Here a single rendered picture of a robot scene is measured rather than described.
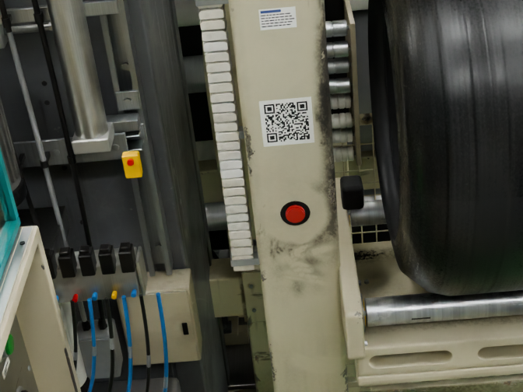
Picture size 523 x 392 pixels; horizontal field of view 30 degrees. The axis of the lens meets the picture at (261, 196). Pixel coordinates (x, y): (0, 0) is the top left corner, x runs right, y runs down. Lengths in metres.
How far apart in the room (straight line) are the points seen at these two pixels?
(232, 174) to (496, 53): 0.45
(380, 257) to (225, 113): 0.53
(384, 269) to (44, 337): 0.75
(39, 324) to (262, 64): 0.47
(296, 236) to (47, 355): 0.45
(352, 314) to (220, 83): 0.40
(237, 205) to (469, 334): 0.41
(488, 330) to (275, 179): 0.41
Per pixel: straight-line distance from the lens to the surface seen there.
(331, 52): 1.81
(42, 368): 1.30
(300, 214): 1.49
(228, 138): 1.44
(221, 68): 1.39
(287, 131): 1.42
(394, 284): 1.76
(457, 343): 1.56
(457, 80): 1.24
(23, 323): 1.26
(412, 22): 1.29
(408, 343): 1.55
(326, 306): 1.61
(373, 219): 1.76
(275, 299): 1.60
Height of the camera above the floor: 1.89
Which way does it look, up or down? 32 degrees down
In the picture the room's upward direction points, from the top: 6 degrees counter-clockwise
